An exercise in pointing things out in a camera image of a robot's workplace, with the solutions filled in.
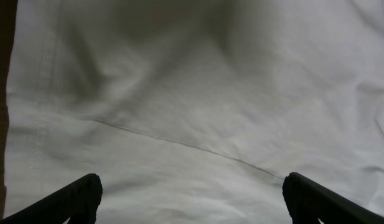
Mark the white t-shirt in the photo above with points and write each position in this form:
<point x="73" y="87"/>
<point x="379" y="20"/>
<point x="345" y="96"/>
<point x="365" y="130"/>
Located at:
<point x="196" y="111"/>

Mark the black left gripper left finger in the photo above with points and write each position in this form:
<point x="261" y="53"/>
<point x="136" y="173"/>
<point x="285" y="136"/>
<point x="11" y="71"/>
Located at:
<point x="76" y="203"/>

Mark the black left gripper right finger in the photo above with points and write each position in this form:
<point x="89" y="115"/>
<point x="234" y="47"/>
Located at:
<point x="310" y="203"/>

